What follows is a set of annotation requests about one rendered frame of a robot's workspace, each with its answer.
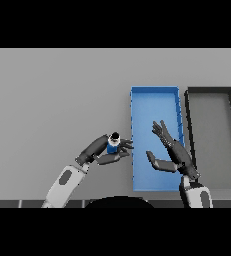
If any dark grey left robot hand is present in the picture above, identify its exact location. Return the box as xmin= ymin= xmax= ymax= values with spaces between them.
xmin=74 ymin=133 xmax=135 ymax=167

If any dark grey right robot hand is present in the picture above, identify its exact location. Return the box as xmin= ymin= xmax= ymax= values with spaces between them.
xmin=145 ymin=120 xmax=201 ymax=182

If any blue pipe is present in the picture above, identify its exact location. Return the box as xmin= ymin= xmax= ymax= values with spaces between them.
xmin=106 ymin=131 xmax=122 ymax=155

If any blue bin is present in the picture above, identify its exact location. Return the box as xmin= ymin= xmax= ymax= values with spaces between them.
xmin=130 ymin=86 xmax=186 ymax=192

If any dark grey bin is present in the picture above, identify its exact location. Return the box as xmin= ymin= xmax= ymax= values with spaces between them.
xmin=184 ymin=86 xmax=231 ymax=192

